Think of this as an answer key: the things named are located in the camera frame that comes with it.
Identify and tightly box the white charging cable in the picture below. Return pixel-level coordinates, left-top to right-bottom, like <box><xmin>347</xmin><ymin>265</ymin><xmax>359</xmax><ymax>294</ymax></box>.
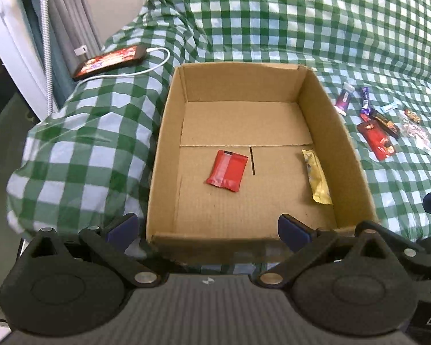
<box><xmin>74</xmin><ymin>47</ymin><xmax>172</xmax><ymax>91</ymax></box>

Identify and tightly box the white window frame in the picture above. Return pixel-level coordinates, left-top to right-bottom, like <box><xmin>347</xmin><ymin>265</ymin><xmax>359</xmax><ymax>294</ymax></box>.
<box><xmin>0</xmin><ymin>0</ymin><xmax>47</xmax><ymax>120</ymax></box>

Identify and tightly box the red white snack stick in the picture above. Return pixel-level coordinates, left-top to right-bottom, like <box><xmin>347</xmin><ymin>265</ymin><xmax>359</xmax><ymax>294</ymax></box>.
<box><xmin>360</xmin><ymin>113</ymin><xmax>371</xmax><ymax>122</ymax></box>

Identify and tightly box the green checkered sofa cover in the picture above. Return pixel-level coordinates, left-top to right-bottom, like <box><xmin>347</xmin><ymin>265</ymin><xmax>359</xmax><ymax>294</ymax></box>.
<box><xmin>7</xmin><ymin>0</ymin><xmax>431</xmax><ymax>239</ymax></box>

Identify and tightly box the yellow snack bar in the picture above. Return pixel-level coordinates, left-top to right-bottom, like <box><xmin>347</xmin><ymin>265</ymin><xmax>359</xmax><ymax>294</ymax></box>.
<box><xmin>302</xmin><ymin>149</ymin><xmax>333</xmax><ymax>205</ymax></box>

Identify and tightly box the clear bag of candies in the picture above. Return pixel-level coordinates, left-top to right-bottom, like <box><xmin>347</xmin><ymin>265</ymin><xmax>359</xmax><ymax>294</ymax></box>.
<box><xmin>400</xmin><ymin>111</ymin><xmax>431</xmax><ymax>150</ymax></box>

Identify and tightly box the brown cardboard box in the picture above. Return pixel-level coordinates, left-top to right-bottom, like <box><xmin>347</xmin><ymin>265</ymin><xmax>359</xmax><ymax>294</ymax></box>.
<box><xmin>146</xmin><ymin>62</ymin><xmax>377</xmax><ymax>265</ymax></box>

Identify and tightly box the black smartphone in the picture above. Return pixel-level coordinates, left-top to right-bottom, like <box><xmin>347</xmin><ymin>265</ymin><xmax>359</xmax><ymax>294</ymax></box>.
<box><xmin>72</xmin><ymin>45</ymin><xmax>147</xmax><ymax>81</ymax></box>

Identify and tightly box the small orange brown candy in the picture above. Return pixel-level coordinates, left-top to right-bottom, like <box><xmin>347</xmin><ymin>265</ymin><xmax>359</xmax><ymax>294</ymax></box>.
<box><xmin>404</xmin><ymin>109</ymin><xmax>421</xmax><ymax>125</ymax></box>

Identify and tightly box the small red snack packet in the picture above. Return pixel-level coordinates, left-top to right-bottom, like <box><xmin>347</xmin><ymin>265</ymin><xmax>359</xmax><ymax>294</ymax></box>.
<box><xmin>205</xmin><ymin>150</ymin><xmax>248</xmax><ymax>192</ymax></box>

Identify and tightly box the light blue snack stick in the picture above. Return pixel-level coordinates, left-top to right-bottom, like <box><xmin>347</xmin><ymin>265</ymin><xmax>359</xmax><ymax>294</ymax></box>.
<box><xmin>380</xmin><ymin>102</ymin><xmax>398</xmax><ymax>113</ymax></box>

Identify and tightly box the dark brown snack bar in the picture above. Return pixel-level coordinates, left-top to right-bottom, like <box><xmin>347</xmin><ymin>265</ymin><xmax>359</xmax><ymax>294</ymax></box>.
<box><xmin>369</xmin><ymin>108</ymin><xmax>401</xmax><ymax>139</ymax></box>

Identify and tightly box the purple chocolate bar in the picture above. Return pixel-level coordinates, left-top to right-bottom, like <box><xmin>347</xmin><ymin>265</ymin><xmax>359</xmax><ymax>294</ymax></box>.
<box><xmin>360</xmin><ymin>87</ymin><xmax>371</xmax><ymax>117</ymax></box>

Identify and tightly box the white braided steamer hose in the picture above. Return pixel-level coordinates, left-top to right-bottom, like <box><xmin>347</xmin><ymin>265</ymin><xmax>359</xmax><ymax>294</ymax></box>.
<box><xmin>39</xmin><ymin>0</ymin><xmax>56</xmax><ymax>116</ymax></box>

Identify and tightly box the purple white snack tube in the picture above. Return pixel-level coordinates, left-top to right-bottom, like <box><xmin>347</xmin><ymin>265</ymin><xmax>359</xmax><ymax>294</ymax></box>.
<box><xmin>335</xmin><ymin>82</ymin><xmax>355</xmax><ymax>116</ymax></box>

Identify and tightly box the dark red drink pouch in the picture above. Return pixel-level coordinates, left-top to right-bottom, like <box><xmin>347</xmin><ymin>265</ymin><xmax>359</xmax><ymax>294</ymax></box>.
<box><xmin>357</xmin><ymin>121</ymin><xmax>395</xmax><ymax>161</ymax></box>

